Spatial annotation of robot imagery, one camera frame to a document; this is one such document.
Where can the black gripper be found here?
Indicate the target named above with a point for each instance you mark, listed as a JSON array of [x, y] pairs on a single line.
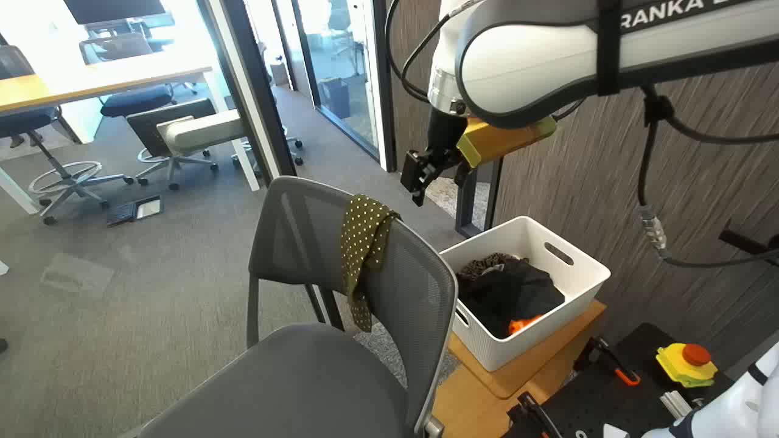
[[446, 138]]

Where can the green white-dotted sock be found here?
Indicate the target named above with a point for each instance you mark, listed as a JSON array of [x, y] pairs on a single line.
[[361, 235]]

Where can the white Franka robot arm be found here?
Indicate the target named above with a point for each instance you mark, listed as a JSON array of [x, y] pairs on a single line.
[[568, 57]]

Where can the grey swivel chair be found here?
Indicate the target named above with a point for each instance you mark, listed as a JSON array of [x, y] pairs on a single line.
[[203, 130]]

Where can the grey mesh office chair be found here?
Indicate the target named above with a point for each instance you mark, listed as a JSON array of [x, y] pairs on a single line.
[[308, 381]]

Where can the small floor box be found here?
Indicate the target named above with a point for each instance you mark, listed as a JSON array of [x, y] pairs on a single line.
[[148, 211]]

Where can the blue seat office chair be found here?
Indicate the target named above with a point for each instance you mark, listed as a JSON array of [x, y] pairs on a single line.
[[136, 101]]

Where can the dark swivel office chair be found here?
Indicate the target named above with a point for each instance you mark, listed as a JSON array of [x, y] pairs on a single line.
[[56, 174]]

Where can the black metal stand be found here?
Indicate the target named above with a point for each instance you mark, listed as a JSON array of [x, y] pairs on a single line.
[[477, 198]]

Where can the leopard print plush toy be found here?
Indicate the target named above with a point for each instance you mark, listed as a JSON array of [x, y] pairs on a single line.
[[486, 263]]

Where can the dark garment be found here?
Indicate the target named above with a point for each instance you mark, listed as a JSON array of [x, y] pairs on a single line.
[[512, 292]]

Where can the orange cloth item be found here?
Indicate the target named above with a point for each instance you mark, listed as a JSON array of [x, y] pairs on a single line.
[[521, 324]]

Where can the white plastic storage bin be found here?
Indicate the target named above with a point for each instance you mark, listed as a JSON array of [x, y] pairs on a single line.
[[490, 344]]

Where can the black clamp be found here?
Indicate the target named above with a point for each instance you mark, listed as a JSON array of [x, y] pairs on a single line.
[[535, 414]]

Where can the yellow red emergency stop button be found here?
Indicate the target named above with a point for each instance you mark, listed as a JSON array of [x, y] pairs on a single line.
[[684, 369]]

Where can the black computer monitor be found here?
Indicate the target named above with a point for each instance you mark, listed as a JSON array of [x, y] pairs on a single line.
[[112, 7]]

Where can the wooden office desk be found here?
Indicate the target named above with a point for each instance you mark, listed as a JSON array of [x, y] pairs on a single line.
[[80, 88]]

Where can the yellow wrist camera mount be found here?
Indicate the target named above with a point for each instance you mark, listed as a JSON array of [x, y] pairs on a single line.
[[494, 140]]

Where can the black glass partition frame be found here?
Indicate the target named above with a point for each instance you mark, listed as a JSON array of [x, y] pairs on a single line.
[[382, 88]]

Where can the black door frame post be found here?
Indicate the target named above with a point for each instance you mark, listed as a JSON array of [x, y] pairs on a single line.
[[255, 88]]

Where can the black wall bracket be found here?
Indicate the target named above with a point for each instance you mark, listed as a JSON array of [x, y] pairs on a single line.
[[742, 242]]

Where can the small silver bracket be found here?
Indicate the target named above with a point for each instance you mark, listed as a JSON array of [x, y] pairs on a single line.
[[673, 403]]

